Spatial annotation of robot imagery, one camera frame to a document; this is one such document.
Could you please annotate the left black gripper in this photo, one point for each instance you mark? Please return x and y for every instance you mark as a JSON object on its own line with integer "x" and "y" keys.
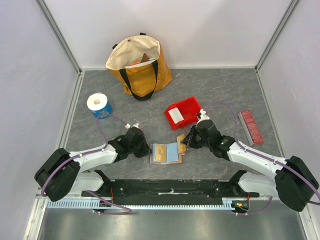
{"x": 146, "y": 149}

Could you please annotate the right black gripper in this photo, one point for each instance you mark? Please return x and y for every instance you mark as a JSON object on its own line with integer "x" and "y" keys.
{"x": 194, "y": 137}

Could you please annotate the yellow credit card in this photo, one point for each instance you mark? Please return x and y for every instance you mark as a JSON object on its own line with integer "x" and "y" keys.
{"x": 159, "y": 153}

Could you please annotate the tan leather card holder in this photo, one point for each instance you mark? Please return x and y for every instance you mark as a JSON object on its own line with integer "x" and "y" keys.
{"x": 167, "y": 154}

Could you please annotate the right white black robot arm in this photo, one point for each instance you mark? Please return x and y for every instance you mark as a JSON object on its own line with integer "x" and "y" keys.
{"x": 290, "y": 180}

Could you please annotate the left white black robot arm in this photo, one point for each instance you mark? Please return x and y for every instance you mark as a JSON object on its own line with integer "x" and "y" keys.
{"x": 66, "y": 172}

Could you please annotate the white card stack in bin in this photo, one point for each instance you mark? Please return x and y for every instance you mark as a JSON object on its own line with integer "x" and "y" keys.
{"x": 175, "y": 115}

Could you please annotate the red plastic bin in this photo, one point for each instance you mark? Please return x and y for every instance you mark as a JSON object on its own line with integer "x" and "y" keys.
{"x": 189, "y": 108}

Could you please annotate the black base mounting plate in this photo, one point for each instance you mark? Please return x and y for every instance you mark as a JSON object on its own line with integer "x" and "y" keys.
{"x": 172, "y": 191}

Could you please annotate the red rectangular box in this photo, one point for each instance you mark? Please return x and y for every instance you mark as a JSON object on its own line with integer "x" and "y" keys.
{"x": 250, "y": 128}

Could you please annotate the yellow canvas tote bag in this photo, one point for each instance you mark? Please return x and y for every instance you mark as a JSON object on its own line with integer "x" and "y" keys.
{"x": 141, "y": 80}

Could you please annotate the orange item inside bag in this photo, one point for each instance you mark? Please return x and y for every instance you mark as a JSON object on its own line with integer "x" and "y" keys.
{"x": 135, "y": 63}

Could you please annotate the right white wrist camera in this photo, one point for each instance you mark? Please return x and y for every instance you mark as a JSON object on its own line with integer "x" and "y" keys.
{"x": 202, "y": 115}

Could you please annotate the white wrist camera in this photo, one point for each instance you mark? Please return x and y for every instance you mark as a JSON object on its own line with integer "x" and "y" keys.
{"x": 202, "y": 115}
{"x": 133, "y": 125}

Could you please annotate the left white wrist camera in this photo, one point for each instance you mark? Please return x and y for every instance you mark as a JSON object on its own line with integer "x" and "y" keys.
{"x": 133, "y": 125}

